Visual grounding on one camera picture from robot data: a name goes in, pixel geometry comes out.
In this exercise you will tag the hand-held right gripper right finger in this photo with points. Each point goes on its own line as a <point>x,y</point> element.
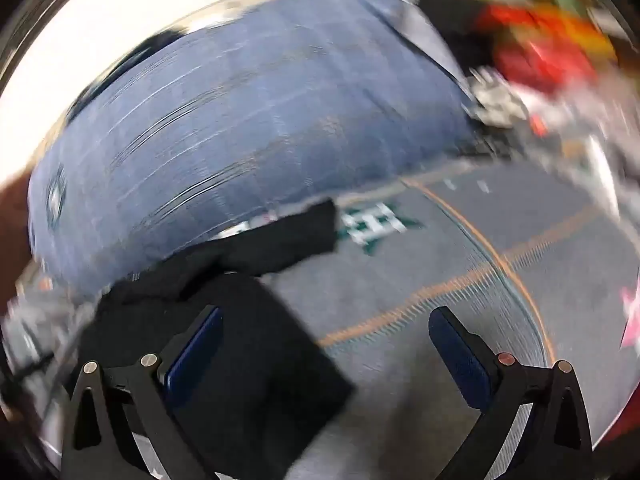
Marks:
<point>462,360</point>

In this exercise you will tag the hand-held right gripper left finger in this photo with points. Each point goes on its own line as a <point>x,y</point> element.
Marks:
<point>196,355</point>

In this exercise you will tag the black pants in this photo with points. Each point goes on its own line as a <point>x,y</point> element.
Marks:
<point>260,360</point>

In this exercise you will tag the grey striped bed sheet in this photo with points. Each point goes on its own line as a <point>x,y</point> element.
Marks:
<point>425,250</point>

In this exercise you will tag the red object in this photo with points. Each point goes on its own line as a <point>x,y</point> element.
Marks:
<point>540,45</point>

